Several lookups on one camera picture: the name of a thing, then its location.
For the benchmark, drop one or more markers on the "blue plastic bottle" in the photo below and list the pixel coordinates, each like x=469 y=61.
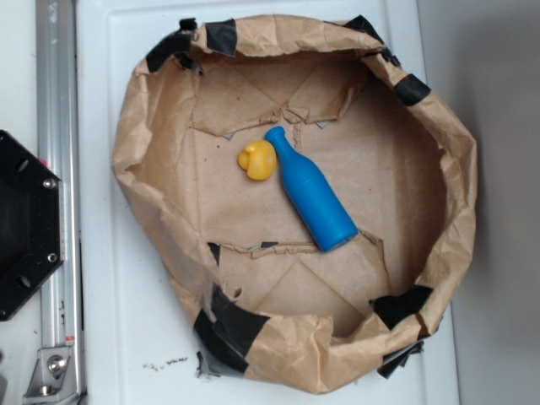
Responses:
x=312 y=196

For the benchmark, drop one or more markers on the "brown paper bag bin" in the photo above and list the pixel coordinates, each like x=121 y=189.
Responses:
x=263 y=300

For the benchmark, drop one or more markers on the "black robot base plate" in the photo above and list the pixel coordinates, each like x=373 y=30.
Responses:
x=31 y=233

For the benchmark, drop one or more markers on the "white tray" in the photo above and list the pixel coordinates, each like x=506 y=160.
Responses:
x=139 y=346

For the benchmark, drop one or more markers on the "yellow rubber duck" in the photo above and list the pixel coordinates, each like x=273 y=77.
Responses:
x=258 y=159

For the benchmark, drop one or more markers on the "metal corner bracket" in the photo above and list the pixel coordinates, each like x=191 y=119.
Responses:
x=53 y=380

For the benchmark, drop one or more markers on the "aluminium extrusion rail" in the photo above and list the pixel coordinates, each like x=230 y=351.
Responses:
x=61 y=297

